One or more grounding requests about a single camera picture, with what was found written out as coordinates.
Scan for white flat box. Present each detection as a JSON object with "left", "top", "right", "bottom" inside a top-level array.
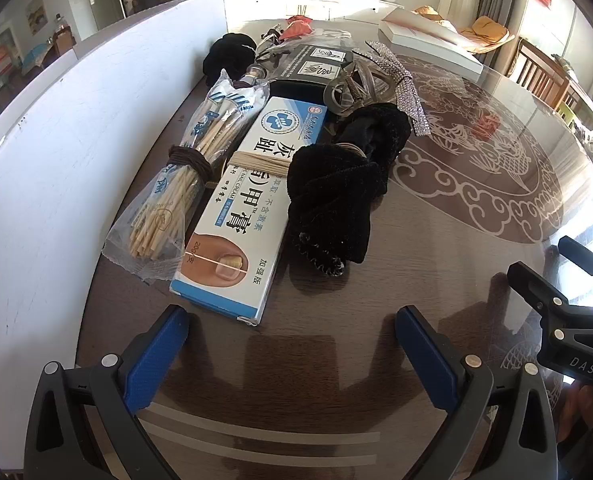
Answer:
[{"left": 378, "top": 7, "right": 483, "bottom": 78}]

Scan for black printed box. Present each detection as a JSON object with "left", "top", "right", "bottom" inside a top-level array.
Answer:
[{"left": 269, "top": 44, "right": 357, "bottom": 111}]

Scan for rhinestone bow hair clip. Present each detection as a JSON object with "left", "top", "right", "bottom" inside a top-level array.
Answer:
[{"left": 364, "top": 39, "right": 432, "bottom": 136}]

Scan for eyeglasses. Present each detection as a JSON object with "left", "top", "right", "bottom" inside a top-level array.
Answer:
[{"left": 256, "top": 22, "right": 290, "bottom": 61}]

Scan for blue white cream box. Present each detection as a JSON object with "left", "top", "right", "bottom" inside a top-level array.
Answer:
[{"left": 169, "top": 96, "right": 327, "bottom": 328}]

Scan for dining table with blue cloth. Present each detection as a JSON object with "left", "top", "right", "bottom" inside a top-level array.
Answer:
[{"left": 21, "top": 42, "right": 57, "bottom": 76}]

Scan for clear hair claw clip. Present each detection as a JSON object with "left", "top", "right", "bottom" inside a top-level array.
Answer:
[{"left": 321, "top": 62, "right": 402, "bottom": 116}]

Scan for large orange cushion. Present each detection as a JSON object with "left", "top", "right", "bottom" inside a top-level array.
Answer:
[{"left": 461, "top": 16, "right": 515, "bottom": 52}]

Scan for framed wall picture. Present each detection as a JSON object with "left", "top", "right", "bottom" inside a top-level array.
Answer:
[{"left": 26, "top": 0, "right": 47, "bottom": 36}]

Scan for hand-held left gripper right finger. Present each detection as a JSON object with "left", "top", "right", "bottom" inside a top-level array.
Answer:
[{"left": 395, "top": 305, "right": 560, "bottom": 480}]

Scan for white cardboard bin wall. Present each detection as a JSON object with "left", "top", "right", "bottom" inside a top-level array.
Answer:
[{"left": 0, "top": 0, "right": 226, "bottom": 461}]

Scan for wooden chair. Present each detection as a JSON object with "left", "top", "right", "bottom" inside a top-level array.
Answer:
[{"left": 507, "top": 37, "right": 585, "bottom": 111}]

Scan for person's right hand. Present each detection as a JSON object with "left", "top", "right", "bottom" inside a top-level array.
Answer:
[{"left": 561, "top": 384, "right": 593, "bottom": 457}]

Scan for red fabric pouch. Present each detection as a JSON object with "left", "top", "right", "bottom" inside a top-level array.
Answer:
[{"left": 282, "top": 16, "right": 313, "bottom": 40}]

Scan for bag of wooden cotton swabs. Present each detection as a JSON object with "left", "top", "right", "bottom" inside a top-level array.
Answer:
[{"left": 101, "top": 71, "right": 271, "bottom": 285}]

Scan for small glass bottle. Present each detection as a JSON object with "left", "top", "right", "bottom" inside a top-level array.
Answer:
[{"left": 239, "top": 62, "right": 270, "bottom": 88}]

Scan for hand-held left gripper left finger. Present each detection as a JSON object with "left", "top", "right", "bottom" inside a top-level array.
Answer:
[{"left": 24, "top": 304, "right": 190, "bottom": 480}]

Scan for black velvet scrunchie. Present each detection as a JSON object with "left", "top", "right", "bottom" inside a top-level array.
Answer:
[{"left": 286, "top": 102, "right": 411, "bottom": 277}]

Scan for white tv cabinet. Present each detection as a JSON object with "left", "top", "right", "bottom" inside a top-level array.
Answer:
[{"left": 224, "top": 0, "right": 407, "bottom": 23}]

